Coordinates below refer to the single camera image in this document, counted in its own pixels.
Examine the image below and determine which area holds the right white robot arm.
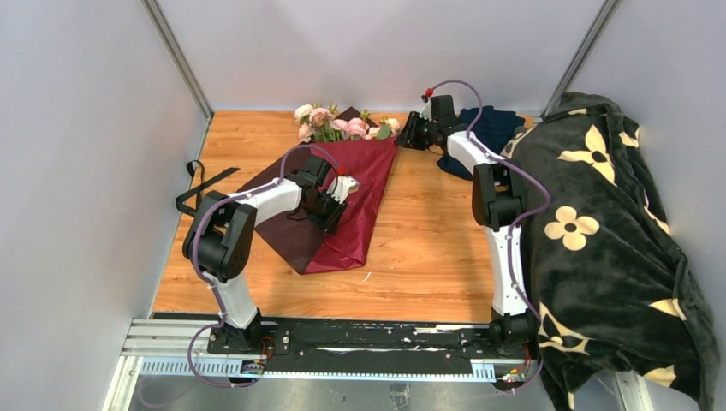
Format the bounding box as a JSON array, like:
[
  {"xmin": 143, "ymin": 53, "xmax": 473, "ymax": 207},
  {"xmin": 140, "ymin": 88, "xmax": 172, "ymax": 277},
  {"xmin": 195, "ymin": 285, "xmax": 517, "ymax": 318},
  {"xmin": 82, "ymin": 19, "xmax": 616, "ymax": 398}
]
[{"xmin": 396, "ymin": 92, "xmax": 536, "ymax": 358}]

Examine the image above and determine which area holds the black floral blanket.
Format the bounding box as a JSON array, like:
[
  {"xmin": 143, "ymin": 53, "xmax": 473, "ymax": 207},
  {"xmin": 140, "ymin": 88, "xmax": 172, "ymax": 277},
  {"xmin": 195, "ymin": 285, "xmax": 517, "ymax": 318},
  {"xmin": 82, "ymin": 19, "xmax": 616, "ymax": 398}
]
[{"xmin": 503, "ymin": 92, "xmax": 720, "ymax": 410}]

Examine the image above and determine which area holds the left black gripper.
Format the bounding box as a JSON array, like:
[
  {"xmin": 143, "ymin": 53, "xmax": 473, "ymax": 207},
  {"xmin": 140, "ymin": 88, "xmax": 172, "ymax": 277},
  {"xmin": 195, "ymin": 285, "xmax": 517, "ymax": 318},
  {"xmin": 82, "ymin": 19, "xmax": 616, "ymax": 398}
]
[{"xmin": 304, "ymin": 191, "xmax": 348, "ymax": 238}]

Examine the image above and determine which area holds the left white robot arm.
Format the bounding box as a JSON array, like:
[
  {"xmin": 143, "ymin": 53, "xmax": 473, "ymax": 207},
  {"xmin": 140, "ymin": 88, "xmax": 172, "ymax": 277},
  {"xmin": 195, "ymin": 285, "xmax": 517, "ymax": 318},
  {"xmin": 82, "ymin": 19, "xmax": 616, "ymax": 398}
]
[{"xmin": 179, "ymin": 155, "xmax": 360, "ymax": 354}]

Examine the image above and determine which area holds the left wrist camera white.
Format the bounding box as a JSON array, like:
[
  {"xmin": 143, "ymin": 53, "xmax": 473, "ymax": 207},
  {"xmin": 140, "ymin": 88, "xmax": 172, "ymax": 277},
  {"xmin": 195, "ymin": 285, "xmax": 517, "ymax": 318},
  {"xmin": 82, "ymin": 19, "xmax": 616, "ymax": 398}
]
[{"xmin": 327, "ymin": 176, "xmax": 360, "ymax": 204}]

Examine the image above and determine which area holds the pink fake flower bunch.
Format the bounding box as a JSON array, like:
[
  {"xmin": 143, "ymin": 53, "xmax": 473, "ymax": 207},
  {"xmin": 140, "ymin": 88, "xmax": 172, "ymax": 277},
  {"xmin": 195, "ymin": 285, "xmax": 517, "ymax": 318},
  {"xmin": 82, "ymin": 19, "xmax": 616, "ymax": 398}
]
[{"xmin": 293, "ymin": 104, "xmax": 403, "ymax": 144}]

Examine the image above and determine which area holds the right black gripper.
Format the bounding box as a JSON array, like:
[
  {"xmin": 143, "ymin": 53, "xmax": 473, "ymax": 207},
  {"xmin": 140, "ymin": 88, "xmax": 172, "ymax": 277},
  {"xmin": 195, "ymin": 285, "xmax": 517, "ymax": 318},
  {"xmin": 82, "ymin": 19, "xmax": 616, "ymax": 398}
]
[{"xmin": 394, "ymin": 110, "xmax": 439, "ymax": 151}]

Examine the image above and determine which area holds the maroon wrapping paper sheet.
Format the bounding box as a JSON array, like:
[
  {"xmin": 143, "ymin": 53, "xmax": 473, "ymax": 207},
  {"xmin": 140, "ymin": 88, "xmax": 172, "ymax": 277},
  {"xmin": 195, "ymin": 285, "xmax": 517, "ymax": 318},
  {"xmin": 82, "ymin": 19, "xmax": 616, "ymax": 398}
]
[{"xmin": 243, "ymin": 104, "xmax": 401, "ymax": 274}]

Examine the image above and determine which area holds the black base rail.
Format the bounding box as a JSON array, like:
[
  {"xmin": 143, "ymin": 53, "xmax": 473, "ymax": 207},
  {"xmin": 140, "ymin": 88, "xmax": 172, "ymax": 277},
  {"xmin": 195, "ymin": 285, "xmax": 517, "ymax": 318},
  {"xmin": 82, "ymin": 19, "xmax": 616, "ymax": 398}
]
[{"xmin": 206, "ymin": 317, "xmax": 537, "ymax": 381}]

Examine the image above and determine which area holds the dark blue folded cloth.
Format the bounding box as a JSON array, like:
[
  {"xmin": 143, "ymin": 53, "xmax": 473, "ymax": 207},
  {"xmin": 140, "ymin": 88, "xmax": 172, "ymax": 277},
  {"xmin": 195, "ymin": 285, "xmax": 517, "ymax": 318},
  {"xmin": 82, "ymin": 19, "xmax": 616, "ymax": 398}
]
[{"xmin": 437, "ymin": 105, "xmax": 526, "ymax": 181}]

